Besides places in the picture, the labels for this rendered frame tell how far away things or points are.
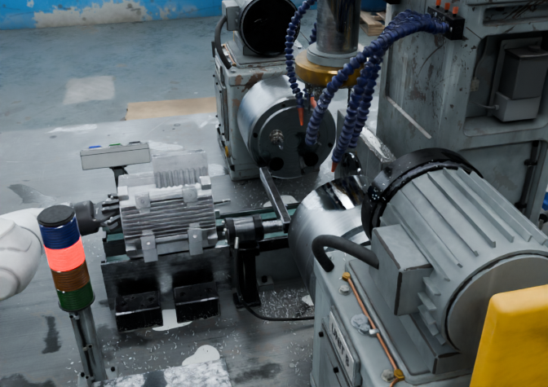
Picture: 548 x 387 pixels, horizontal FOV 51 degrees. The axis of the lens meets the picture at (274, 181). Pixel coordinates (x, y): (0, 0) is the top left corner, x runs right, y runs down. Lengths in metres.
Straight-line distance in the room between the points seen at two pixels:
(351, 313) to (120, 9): 6.28
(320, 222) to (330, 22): 0.41
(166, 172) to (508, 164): 0.76
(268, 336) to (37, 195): 0.94
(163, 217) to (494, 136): 0.73
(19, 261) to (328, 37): 0.74
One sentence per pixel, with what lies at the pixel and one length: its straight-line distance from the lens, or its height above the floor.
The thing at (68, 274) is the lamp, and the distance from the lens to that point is 1.05.
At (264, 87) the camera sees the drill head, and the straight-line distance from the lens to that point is 1.62.
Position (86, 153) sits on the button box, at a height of 1.07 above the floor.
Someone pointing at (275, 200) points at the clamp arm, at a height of 1.03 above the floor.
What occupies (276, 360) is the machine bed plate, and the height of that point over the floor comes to 0.80.
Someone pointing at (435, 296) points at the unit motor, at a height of 1.29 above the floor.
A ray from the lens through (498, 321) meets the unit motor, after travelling 0.62.
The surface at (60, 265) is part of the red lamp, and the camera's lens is 1.04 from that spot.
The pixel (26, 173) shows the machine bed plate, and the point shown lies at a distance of 2.09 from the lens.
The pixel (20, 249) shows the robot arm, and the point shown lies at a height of 1.08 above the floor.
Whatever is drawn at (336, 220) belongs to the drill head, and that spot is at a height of 1.15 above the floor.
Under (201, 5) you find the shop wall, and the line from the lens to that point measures 6.95.
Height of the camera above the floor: 1.74
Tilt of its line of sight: 31 degrees down
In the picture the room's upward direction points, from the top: 1 degrees counter-clockwise
